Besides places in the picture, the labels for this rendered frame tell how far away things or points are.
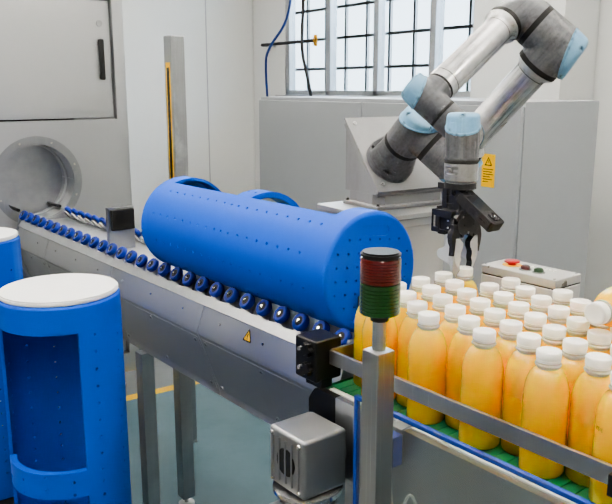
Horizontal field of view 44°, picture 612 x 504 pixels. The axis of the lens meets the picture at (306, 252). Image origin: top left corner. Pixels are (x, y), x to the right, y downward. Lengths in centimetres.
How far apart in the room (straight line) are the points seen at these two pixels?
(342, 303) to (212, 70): 577
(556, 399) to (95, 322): 105
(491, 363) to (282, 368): 67
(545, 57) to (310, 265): 81
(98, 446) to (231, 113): 576
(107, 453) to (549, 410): 110
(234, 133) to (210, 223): 544
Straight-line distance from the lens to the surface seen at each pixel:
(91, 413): 188
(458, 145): 169
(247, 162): 753
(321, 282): 164
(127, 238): 284
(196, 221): 208
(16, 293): 188
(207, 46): 731
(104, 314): 183
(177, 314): 224
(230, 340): 201
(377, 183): 225
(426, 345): 138
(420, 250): 227
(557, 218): 357
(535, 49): 204
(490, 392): 132
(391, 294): 116
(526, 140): 334
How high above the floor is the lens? 151
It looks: 12 degrees down
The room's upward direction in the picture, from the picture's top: straight up
